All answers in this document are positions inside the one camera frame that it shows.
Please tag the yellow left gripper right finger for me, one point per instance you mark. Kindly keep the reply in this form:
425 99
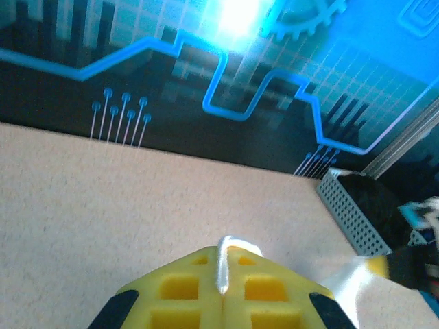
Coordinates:
267 294

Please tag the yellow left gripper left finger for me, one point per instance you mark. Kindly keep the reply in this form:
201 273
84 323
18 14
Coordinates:
178 291

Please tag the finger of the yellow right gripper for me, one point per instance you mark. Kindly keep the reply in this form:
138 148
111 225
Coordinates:
377 266

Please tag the light blue perforated basket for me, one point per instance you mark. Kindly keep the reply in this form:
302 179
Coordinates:
346 212

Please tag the aluminium frame post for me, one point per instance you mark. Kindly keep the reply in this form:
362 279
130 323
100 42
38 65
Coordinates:
404 140

